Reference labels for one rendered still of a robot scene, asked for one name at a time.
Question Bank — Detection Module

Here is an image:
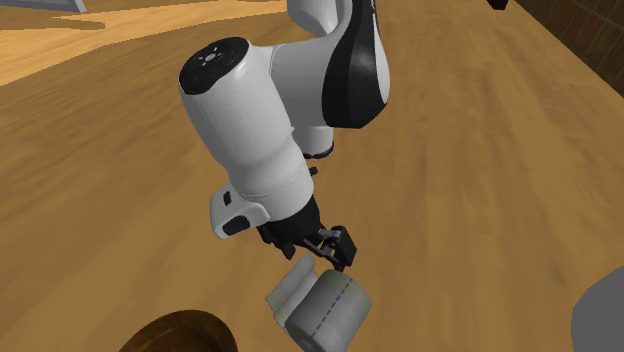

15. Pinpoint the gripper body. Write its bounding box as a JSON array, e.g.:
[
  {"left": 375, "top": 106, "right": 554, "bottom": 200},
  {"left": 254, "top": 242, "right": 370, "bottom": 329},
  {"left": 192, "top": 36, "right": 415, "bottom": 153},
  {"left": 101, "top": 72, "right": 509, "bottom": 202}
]
[{"left": 256, "top": 194, "right": 326, "bottom": 246}]

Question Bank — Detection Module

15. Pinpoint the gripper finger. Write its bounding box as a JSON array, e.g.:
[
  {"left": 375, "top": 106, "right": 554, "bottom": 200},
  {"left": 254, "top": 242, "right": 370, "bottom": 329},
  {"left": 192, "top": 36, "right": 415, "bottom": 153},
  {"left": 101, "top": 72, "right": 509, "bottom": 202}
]
[
  {"left": 263, "top": 236, "right": 298, "bottom": 261},
  {"left": 301, "top": 225, "right": 359, "bottom": 274}
]

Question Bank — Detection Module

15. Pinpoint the white toilet paper roll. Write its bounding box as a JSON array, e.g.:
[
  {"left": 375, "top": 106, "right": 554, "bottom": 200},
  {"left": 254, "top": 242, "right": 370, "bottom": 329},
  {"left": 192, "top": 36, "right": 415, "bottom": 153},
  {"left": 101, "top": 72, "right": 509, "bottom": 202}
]
[{"left": 264, "top": 251, "right": 373, "bottom": 352}]

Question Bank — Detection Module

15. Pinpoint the brown wooden bowl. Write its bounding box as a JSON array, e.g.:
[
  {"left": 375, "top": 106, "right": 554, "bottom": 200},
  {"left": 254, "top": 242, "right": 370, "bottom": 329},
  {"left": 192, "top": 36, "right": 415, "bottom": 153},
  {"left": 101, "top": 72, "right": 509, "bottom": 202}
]
[{"left": 118, "top": 309, "right": 240, "bottom": 352}]

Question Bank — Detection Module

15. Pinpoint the grey rounded object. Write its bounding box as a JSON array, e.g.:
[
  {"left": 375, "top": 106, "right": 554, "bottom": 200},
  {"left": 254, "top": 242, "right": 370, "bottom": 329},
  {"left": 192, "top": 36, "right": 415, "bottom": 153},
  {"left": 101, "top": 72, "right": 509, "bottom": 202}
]
[{"left": 570, "top": 265, "right": 624, "bottom": 352}]

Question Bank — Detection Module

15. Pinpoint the grey flat object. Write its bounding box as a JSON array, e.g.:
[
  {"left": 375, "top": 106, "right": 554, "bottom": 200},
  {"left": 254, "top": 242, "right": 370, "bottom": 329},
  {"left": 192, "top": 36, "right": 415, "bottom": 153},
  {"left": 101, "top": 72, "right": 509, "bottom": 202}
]
[{"left": 0, "top": 0, "right": 88, "bottom": 14}]

